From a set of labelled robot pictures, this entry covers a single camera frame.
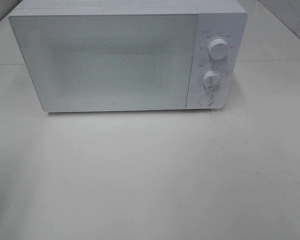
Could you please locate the round white door button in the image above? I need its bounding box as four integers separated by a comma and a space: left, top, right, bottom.
198, 94, 214, 107

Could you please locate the white timer knob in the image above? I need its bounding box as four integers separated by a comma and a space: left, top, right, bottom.
203, 71, 222, 88

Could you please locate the white microwave door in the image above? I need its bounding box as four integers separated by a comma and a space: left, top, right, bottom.
10, 14, 198, 112

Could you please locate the white microwave oven body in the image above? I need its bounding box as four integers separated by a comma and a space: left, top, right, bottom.
9, 0, 248, 112

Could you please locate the upper white power knob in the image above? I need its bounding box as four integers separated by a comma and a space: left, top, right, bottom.
207, 37, 229, 60

